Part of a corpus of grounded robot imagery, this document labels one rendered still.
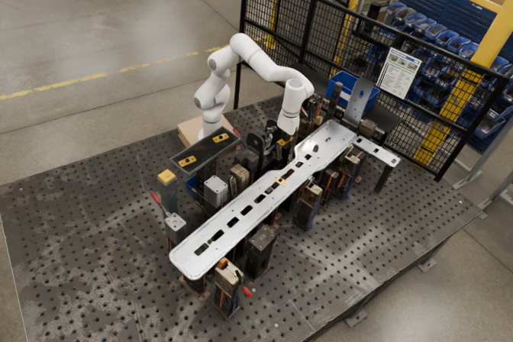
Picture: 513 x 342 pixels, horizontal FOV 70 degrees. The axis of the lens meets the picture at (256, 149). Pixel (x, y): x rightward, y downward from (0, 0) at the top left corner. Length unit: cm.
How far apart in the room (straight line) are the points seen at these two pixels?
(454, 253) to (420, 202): 93
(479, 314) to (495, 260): 55
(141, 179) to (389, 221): 156
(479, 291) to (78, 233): 281
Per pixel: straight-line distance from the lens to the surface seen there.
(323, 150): 225
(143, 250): 212
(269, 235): 178
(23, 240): 234
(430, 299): 315
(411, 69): 251
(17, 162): 379
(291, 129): 173
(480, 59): 241
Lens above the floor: 252
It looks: 45 degrees down
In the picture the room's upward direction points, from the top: 8 degrees clockwise
